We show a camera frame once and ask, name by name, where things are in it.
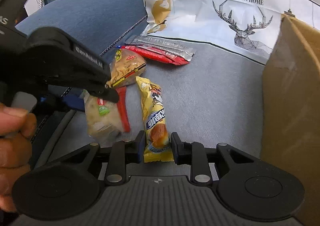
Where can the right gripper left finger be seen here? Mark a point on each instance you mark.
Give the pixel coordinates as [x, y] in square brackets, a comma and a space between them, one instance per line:
[120, 155]

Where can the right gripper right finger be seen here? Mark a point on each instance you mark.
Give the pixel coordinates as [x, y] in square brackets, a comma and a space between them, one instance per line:
[192, 154]

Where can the yellow bread snack packet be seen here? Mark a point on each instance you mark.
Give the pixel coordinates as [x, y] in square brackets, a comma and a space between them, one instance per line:
[157, 137]

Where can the green label sachima packet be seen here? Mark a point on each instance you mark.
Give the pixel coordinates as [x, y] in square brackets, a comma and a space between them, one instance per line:
[104, 123]

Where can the person's left hand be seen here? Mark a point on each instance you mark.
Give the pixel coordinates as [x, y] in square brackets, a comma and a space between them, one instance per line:
[18, 126]

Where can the flat red snack packet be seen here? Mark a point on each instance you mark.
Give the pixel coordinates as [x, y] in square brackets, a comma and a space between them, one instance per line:
[121, 105]

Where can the clear cracker snack bag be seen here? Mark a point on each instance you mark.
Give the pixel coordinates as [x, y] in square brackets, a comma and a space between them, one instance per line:
[125, 66]

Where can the brown cardboard box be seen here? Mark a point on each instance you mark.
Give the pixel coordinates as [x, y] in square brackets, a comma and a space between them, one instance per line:
[291, 110]

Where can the red snack stick packet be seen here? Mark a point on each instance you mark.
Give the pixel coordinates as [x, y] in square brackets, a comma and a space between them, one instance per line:
[157, 55]

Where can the silver snack stick packet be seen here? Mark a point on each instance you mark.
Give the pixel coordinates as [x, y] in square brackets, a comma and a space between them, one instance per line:
[153, 43]

